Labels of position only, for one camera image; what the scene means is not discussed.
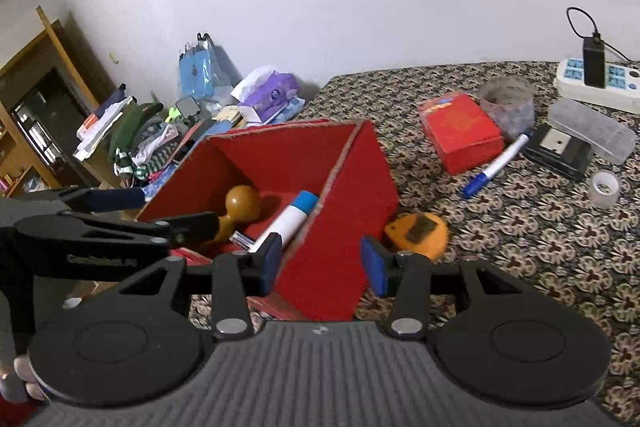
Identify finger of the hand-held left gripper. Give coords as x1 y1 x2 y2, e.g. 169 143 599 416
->
47 187 146 214
65 211 221 253

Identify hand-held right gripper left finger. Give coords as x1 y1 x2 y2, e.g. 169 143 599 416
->
117 232 283 340

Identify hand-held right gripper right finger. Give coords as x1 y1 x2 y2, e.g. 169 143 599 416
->
360 234 506 340

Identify white bottle with blue cap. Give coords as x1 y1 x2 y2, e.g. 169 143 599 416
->
247 190 319 253

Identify orange tape measure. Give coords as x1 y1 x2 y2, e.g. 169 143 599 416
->
382 213 450 260

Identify brown gourd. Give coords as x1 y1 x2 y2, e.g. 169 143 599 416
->
212 184 263 253

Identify red cardboard box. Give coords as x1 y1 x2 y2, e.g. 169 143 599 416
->
135 119 401 323

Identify person's left hand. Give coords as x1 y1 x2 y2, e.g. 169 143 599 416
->
0 354 48 405

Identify striped cloth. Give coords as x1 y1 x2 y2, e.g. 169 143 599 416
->
112 147 173 180

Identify green cloth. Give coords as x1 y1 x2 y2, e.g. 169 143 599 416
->
109 103 165 152

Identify wooden cabinet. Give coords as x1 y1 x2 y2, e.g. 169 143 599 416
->
0 7 121 198

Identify purple tissue pack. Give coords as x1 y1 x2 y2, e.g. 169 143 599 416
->
231 66 301 124

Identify blue and white marker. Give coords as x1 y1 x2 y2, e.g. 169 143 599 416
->
461 133 532 199

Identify patterned tablecloth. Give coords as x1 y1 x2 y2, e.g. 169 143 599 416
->
190 59 640 423

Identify blue plastic bag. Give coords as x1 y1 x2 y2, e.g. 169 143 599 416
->
177 32 236 100

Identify small red box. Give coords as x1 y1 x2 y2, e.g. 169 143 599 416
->
417 91 505 176

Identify large clear tape roll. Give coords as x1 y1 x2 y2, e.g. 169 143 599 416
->
477 77 537 142

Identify black digital scale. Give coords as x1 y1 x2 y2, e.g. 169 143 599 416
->
522 124 596 182

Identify small clear tape roll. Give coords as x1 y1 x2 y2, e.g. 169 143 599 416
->
587 170 622 209

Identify clear plastic case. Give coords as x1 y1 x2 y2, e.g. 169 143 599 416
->
547 98 637 166

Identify black charger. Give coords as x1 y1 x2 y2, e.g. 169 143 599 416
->
582 34 607 88

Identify white power strip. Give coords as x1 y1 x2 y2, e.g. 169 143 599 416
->
556 57 640 114

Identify black charger cable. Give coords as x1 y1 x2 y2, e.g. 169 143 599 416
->
566 7 633 62

